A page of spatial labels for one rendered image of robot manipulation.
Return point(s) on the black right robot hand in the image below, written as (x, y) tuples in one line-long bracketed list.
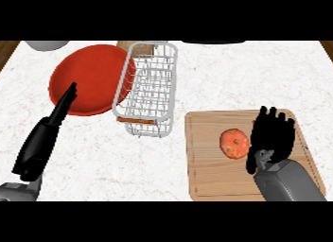
[(273, 135)]

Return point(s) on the brown wooden block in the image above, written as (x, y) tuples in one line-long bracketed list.
[(124, 45)]

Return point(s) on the orange croissant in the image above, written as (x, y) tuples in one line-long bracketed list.
[(235, 143)]

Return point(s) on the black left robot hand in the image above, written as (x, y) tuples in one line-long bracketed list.
[(65, 104)]

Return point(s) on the red plate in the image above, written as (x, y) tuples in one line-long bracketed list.
[(88, 78)]

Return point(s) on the grey bowl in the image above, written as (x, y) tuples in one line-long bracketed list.
[(47, 45)]

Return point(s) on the wooden cutting board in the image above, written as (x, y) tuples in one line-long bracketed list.
[(209, 176)]

